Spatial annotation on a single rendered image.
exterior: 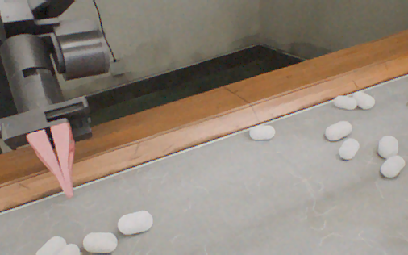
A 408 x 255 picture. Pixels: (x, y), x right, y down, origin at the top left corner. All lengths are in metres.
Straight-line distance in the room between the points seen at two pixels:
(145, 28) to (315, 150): 2.08
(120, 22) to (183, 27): 0.44
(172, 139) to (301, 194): 0.19
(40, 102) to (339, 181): 0.35
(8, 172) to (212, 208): 0.28
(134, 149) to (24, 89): 0.17
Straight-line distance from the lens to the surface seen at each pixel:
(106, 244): 0.39
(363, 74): 0.70
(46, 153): 0.42
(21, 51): 0.48
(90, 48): 0.49
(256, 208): 0.42
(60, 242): 0.41
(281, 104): 0.60
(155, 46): 2.56
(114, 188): 0.48
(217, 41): 2.77
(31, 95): 0.45
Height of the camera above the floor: 1.02
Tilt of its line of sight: 33 degrees down
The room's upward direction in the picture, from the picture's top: 10 degrees counter-clockwise
